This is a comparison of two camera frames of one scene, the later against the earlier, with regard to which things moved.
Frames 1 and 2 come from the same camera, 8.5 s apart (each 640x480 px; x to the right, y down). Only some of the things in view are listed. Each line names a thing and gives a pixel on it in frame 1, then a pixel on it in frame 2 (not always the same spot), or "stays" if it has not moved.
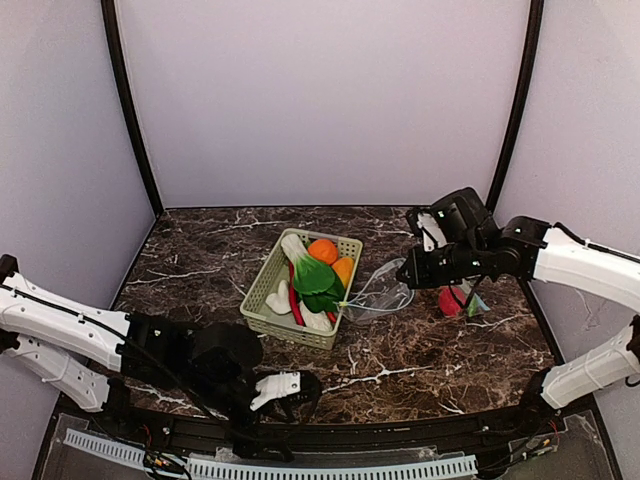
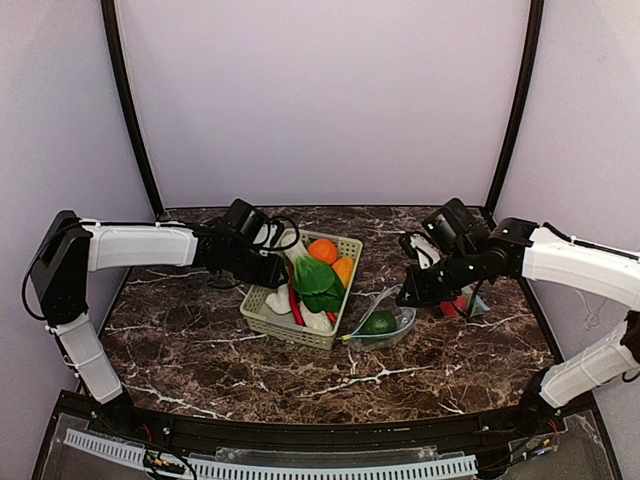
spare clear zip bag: x=383 y=295 -> x=385 y=321
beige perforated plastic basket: x=255 y=312 stays
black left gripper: x=270 y=417 -> x=275 y=271
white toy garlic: x=280 y=302 stays
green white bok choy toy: x=318 y=284 stays
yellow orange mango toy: x=344 y=267 stays
